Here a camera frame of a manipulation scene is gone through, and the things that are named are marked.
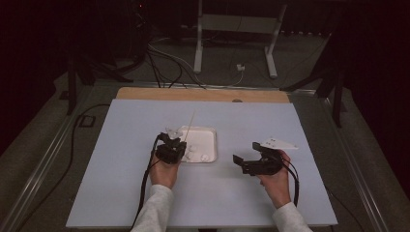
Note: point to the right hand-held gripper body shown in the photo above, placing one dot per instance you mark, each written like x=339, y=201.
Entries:
x=264, y=166

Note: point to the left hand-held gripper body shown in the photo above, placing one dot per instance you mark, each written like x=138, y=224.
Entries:
x=170, y=153

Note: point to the white marshmallow piece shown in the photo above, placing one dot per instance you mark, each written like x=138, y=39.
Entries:
x=204, y=158
x=189, y=156
x=193, y=149

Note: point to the thin wooden skewer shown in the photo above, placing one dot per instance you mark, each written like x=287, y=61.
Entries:
x=190, y=125

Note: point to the white square tray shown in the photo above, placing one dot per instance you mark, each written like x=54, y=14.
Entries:
x=206, y=141

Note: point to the person's left hand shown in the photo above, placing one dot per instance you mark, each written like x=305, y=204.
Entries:
x=164, y=174

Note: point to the person's right hand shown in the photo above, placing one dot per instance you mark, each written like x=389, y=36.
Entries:
x=277, y=187

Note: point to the light blue table mat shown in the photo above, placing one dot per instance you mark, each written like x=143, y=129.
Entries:
x=129, y=145

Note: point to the black square floor plate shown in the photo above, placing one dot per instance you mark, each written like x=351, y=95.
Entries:
x=87, y=121

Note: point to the black tripod stand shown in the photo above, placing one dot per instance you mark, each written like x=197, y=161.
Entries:
x=71, y=90
x=337, y=100

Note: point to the white metal stand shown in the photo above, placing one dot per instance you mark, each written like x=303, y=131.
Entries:
x=198, y=48

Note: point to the dark equipment rack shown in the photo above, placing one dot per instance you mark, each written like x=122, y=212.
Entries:
x=129, y=29

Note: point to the metal floor rail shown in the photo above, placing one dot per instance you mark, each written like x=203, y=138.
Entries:
x=354, y=161
x=42, y=167

